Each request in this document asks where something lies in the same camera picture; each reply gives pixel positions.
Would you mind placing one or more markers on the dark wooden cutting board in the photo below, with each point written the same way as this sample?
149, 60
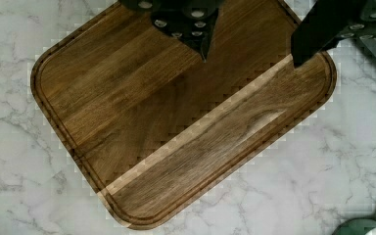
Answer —
153, 126

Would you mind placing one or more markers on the green object with white rim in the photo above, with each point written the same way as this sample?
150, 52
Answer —
357, 226

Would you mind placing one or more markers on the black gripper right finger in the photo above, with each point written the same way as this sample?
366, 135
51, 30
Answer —
330, 21

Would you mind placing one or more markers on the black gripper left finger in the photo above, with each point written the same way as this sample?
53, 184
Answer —
190, 21

